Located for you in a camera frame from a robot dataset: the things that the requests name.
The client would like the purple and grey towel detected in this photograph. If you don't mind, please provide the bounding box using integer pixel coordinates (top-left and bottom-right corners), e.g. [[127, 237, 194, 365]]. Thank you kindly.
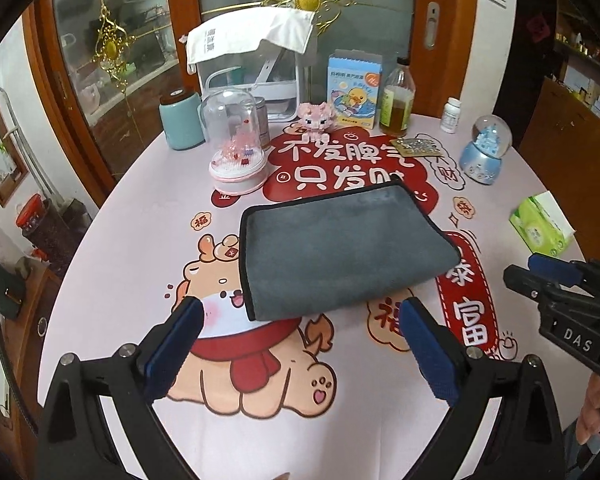
[[238, 178, 460, 322]]

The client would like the operator hand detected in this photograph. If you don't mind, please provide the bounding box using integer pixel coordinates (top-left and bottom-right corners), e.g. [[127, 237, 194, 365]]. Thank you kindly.
[[574, 373, 600, 445]]

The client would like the green tissue pack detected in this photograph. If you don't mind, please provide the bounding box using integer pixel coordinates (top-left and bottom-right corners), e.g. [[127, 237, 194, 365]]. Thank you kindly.
[[509, 191, 576, 257]]

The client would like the blue snow globe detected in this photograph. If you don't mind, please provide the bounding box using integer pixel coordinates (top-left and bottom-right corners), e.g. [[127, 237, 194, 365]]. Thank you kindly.
[[460, 115, 513, 185]]

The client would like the small white pill bottle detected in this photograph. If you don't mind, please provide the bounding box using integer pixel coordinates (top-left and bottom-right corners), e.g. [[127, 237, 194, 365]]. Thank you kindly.
[[440, 98, 462, 133]]

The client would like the oil bottle with green label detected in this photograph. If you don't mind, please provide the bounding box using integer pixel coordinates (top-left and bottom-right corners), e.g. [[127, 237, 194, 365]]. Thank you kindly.
[[379, 58, 416, 138]]

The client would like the red plastic basket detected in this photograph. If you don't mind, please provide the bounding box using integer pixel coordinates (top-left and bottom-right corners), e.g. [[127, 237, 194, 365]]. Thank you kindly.
[[16, 193, 47, 233]]

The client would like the blue duck carton box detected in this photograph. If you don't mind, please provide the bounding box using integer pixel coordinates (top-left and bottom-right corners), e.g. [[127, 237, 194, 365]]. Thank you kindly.
[[327, 49, 382, 130]]

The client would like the pink brick block figure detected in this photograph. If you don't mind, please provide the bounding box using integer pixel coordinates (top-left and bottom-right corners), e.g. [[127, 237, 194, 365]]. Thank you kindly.
[[297, 102, 335, 136]]

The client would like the silver metal can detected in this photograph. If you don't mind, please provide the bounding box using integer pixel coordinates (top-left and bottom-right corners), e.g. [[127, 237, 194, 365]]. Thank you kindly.
[[254, 96, 271, 148]]

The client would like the teal cylindrical container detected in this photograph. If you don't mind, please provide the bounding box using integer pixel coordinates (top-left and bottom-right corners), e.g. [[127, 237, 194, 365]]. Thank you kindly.
[[159, 88, 204, 151]]

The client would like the white plastic appliance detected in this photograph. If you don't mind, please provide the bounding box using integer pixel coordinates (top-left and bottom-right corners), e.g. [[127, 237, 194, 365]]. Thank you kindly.
[[197, 40, 308, 122]]

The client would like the glass dome pink flower ornament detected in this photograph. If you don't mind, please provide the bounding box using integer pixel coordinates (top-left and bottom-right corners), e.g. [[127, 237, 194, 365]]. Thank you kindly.
[[198, 88, 268, 196]]

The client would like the white cloth on appliance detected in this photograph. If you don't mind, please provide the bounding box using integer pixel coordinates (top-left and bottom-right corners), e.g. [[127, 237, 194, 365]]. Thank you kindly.
[[184, 6, 316, 73]]

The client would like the wooden glass door cabinet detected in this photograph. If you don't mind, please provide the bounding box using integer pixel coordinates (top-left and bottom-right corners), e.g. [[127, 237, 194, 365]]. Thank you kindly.
[[23, 0, 477, 204]]

